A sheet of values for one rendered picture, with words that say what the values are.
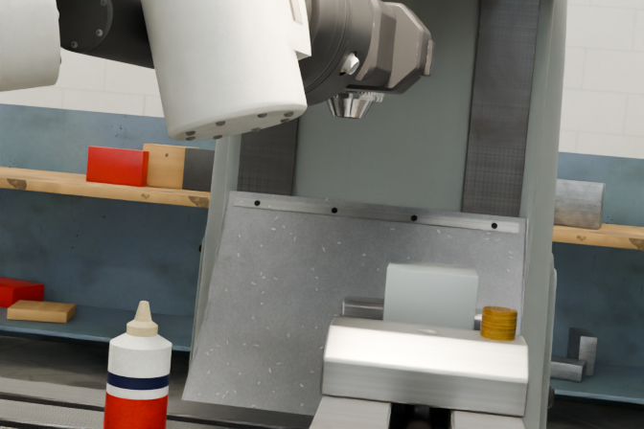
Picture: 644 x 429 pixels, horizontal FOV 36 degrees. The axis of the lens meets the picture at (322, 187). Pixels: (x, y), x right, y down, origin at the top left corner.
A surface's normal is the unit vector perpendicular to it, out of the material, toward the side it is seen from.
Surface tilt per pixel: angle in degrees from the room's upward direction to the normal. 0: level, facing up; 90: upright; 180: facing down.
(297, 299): 63
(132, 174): 90
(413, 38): 89
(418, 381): 90
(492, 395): 90
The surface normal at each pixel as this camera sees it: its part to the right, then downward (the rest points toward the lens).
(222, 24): 0.09, -0.07
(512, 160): -0.12, 0.04
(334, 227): -0.07, -0.41
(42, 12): 0.45, 0.22
